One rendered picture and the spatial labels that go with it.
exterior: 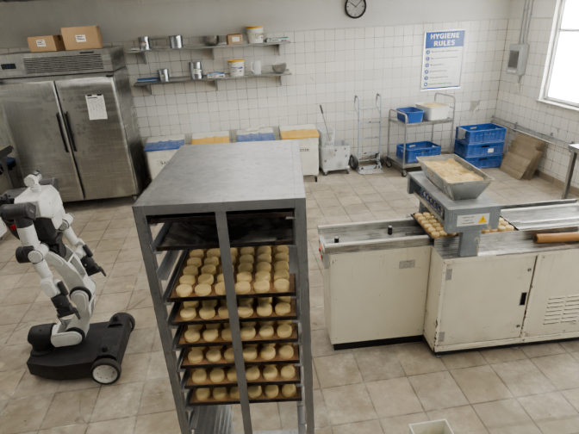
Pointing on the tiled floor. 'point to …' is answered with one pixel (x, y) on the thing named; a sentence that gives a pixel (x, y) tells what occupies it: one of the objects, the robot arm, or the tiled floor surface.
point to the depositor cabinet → (503, 294)
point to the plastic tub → (431, 427)
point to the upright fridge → (73, 120)
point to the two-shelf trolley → (412, 127)
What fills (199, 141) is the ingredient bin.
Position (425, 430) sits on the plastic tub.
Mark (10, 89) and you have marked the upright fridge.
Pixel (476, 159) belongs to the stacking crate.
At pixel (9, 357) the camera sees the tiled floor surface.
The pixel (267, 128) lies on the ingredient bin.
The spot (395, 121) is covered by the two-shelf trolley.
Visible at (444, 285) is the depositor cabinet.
